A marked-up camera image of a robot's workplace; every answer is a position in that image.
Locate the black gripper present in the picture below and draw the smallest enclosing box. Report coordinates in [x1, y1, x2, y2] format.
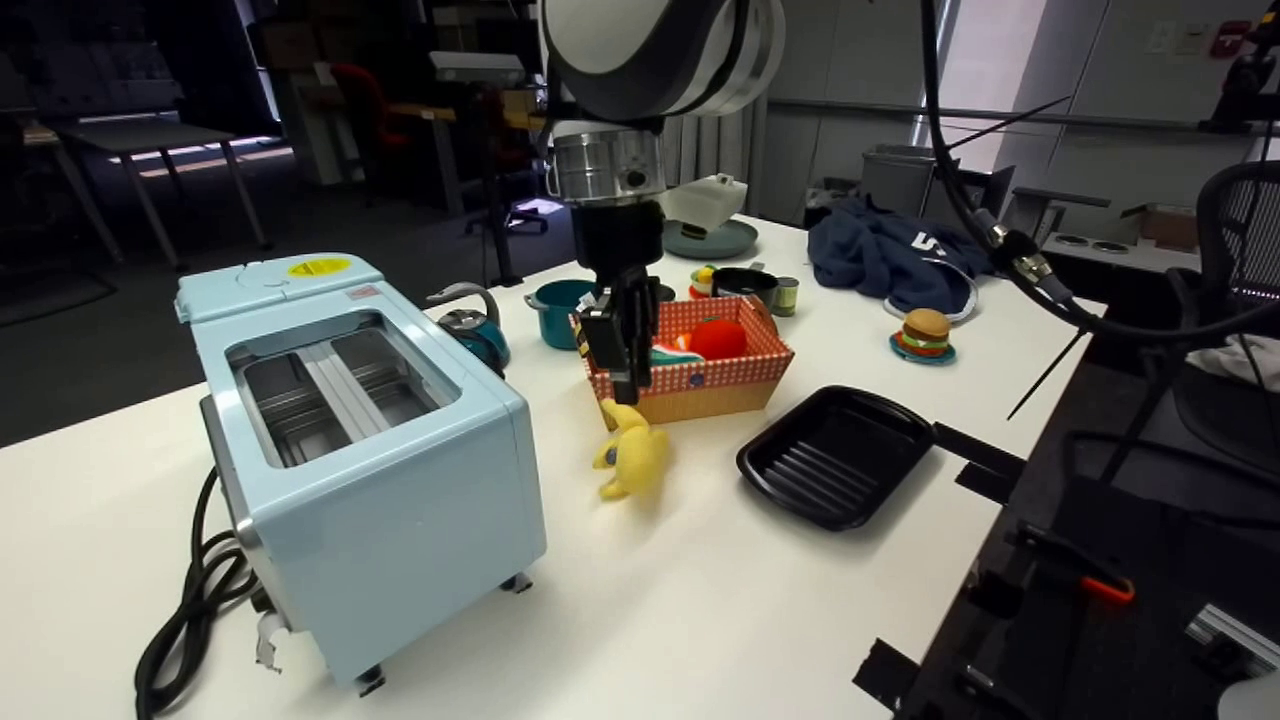
[574, 202, 665, 401]

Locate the yellow banana plushie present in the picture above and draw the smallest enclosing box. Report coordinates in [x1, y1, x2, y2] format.
[591, 401, 674, 499]

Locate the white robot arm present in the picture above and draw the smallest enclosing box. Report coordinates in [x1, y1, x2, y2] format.
[536, 0, 786, 404]

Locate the orange checkered cardboard box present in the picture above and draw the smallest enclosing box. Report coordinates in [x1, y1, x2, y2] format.
[587, 296, 791, 423]

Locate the teal toy pot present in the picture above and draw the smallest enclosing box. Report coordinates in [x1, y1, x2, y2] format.
[528, 282, 596, 354]

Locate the red toy tomato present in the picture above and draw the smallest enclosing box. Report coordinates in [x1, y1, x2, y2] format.
[688, 317, 747, 361]

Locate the grey plate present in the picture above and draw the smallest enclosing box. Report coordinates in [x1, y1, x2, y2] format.
[665, 219, 756, 260]

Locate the teal toy kettle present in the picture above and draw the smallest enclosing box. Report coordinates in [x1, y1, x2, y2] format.
[429, 282, 513, 373]

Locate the black saucepan with green food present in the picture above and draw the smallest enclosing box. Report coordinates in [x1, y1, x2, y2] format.
[713, 269, 801, 317]

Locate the dark blue cloth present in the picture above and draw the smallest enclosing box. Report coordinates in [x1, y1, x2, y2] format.
[809, 205, 989, 324]

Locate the black grill tray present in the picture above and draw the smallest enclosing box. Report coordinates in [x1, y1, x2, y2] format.
[731, 385, 945, 534]

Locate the light blue toaster oven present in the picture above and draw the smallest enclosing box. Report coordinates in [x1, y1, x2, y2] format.
[177, 254, 550, 686]

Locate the toy burger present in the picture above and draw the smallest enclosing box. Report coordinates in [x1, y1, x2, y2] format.
[891, 307, 953, 361]

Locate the black power cable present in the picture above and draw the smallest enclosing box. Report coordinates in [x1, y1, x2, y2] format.
[134, 466, 264, 720]

